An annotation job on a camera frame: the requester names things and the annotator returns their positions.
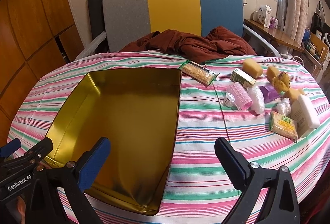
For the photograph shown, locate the small white round jar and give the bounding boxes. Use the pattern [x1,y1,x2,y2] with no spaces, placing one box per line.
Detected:
[224,92,236,107]

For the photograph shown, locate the wooden wardrobe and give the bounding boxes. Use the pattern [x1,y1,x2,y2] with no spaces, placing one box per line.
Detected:
[1,0,83,145]

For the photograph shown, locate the noodle snack packet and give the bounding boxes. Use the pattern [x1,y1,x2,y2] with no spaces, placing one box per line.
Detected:
[179,60,218,86]

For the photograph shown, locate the cluttered wooden shelf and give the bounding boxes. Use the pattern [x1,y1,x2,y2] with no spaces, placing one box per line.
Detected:
[302,0,329,83]

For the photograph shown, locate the large yellow sponge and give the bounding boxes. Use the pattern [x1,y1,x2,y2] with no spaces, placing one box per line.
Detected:
[283,88,305,104]

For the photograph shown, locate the patterned beige curtain right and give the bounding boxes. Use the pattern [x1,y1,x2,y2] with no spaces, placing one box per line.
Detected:
[276,0,309,44]

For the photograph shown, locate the purple box on desk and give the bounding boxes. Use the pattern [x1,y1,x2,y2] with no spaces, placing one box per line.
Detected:
[269,17,279,29]

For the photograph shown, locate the grey yellow blue headboard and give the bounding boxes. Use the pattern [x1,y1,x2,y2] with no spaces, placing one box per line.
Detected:
[102,0,243,52]

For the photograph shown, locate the wooden side desk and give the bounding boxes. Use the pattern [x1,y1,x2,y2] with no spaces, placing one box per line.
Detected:
[244,19,304,52]

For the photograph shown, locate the clear plastic bag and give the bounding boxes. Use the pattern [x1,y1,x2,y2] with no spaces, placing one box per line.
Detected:
[276,97,291,116]

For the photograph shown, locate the green gold small box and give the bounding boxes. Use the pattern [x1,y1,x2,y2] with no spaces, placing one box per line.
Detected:
[230,68,256,89]

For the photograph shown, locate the striped pink green bedsheet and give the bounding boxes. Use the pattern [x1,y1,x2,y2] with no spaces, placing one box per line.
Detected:
[8,52,329,223]

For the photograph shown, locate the yellow plush toy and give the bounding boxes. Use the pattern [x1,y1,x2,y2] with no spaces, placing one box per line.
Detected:
[272,72,290,94]

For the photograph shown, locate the small yellow sponge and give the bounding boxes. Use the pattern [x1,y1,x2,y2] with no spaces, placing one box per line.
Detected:
[266,66,280,83]

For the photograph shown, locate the gold metal tin tray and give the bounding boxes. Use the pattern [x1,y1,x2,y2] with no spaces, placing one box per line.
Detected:
[46,68,181,216]

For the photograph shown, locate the white beige box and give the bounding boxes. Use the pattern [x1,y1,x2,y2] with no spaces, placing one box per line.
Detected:
[290,95,320,138]

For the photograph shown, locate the pink hair roller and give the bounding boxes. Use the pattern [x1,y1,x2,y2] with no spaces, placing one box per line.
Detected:
[226,82,252,110]

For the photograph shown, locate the yellow sponge block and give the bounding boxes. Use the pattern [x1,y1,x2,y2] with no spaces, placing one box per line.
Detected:
[242,58,263,79]

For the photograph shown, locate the dark red blanket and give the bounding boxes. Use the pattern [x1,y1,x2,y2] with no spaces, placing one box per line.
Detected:
[121,26,256,64]

